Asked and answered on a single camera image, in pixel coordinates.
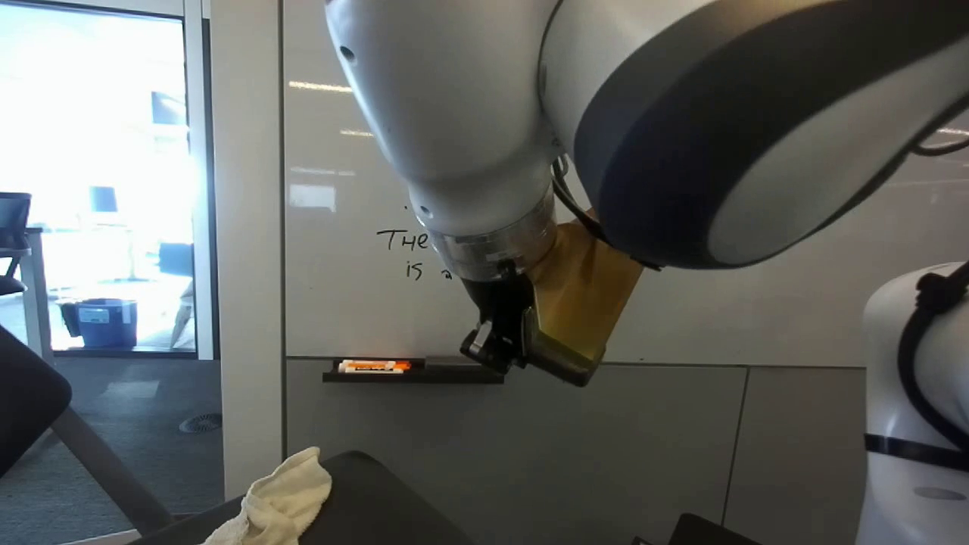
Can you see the orange marker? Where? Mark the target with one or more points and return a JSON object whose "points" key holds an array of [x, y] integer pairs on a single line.
{"points": [[374, 367]]}

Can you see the felt whiteboard duster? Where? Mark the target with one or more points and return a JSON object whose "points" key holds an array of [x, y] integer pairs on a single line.
{"points": [[581, 305]]}

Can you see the round floor outlet cover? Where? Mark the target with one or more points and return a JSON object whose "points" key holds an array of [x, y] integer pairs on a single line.
{"points": [[201, 421]]}

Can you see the blue bin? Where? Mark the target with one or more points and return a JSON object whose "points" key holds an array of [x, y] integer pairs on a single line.
{"points": [[100, 324]]}

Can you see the black office chair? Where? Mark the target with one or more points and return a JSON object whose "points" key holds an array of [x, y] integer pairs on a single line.
{"points": [[25, 393], [12, 216]]}

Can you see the cream cloth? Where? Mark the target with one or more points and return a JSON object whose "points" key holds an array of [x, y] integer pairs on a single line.
{"points": [[276, 499]]}

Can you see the blue office chair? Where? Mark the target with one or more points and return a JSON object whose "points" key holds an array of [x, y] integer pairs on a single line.
{"points": [[177, 260]]}

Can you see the black whiteboard tray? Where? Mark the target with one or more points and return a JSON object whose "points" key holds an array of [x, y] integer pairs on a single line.
{"points": [[443, 374]]}

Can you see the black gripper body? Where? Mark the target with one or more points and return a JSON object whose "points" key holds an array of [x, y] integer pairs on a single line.
{"points": [[501, 305]]}

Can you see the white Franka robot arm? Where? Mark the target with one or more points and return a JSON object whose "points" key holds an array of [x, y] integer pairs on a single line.
{"points": [[456, 100]]}

